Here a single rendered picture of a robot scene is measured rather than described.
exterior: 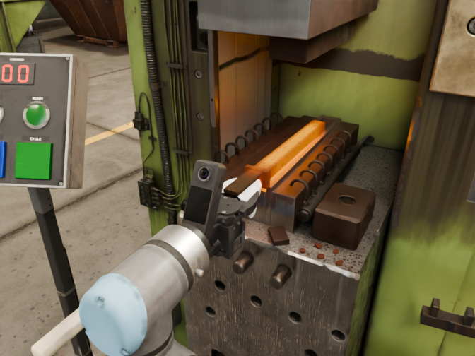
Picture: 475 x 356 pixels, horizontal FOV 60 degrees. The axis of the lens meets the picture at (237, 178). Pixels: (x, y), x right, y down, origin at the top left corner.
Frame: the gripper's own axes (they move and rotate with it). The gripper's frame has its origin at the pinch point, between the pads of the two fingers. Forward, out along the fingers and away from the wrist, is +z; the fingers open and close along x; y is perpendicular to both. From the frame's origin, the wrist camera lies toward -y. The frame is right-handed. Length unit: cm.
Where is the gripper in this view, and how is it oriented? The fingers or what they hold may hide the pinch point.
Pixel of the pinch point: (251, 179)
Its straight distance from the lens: 75.3
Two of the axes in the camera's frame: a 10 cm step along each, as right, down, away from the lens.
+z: 5.0, -4.2, 7.6
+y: 0.0, 8.7, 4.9
